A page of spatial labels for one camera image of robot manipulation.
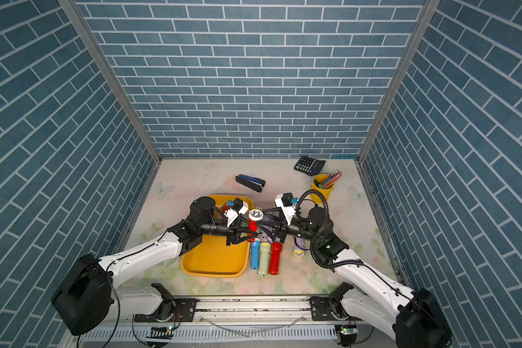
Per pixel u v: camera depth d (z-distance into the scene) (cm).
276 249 85
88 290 42
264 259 83
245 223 69
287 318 74
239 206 65
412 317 40
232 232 65
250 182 109
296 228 63
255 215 69
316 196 51
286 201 61
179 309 73
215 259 85
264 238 65
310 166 115
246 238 71
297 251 85
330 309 68
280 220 63
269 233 65
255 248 85
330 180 94
